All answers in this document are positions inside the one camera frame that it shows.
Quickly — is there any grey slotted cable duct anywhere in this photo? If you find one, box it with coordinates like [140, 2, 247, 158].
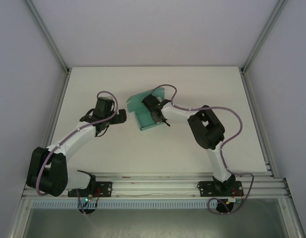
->
[31, 199, 219, 209]

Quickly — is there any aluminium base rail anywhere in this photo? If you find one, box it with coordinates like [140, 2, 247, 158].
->
[21, 173, 291, 199]

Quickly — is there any grey metal sheet panel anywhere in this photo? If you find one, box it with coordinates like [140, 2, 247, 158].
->
[21, 207, 291, 238]

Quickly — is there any teal corrugated cardboard box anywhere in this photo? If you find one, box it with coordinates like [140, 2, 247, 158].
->
[125, 87, 168, 131]

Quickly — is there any aluminium side rail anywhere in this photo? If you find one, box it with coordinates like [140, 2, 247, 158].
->
[41, 70, 71, 149]
[240, 69, 278, 179]

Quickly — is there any aluminium frame post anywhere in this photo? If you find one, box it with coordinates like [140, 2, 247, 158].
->
[240, 0, 290, 74]
[24, 0, 70, 74]

